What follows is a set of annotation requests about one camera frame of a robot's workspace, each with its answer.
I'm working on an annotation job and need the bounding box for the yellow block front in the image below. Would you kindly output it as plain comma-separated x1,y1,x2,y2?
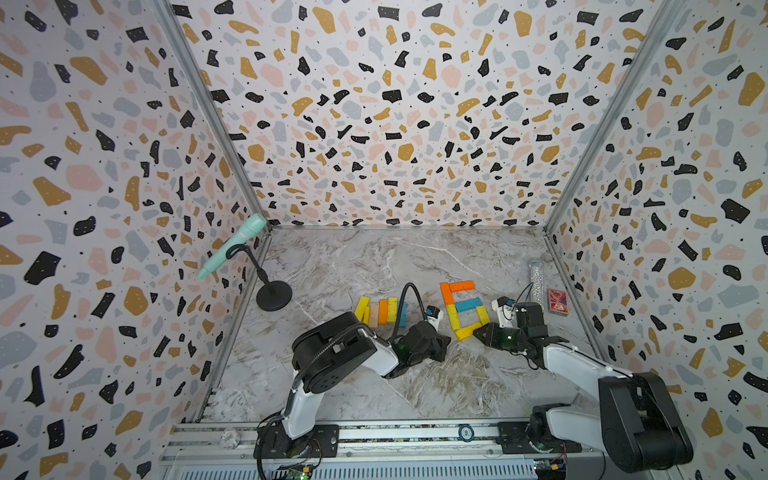
455,322,483,341

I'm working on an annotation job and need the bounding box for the teal block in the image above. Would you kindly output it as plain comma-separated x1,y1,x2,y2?
398,302,407,329
455,298,483,313

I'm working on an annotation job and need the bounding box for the yellow-green block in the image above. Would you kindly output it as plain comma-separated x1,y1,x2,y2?
446,304,462,331

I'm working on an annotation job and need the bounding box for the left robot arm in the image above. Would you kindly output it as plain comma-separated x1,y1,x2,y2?
280,312,451,440

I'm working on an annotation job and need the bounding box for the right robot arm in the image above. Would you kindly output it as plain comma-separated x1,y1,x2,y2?
473,302,694,473

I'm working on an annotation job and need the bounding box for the pink card box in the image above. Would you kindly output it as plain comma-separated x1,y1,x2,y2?
547,289,570,316

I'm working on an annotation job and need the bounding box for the orange block small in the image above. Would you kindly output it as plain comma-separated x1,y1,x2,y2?
378,299,389,326

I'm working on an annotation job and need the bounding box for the glitter tube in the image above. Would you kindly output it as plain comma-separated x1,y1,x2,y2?
529,258,545,306

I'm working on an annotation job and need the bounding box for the beige wooden block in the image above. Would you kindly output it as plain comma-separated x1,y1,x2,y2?
368,302,379,328

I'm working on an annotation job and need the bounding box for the black microphone stand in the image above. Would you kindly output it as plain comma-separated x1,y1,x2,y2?
228,245,293,312

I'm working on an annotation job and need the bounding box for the mint green microphone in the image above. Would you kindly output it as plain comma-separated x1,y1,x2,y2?
197,213,267,279

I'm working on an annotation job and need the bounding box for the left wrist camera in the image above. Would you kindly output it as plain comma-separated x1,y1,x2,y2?
425,305,443,330

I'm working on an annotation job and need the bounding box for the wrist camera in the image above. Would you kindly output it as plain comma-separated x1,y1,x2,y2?
425,305,443,330
492,296,517,328

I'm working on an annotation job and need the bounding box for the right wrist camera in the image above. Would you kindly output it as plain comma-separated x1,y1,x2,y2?
492,296,517,328

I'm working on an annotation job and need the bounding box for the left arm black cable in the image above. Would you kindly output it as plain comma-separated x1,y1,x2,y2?
254,281,428,480

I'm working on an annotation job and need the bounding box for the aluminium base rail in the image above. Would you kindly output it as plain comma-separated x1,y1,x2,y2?
158,416,679,480

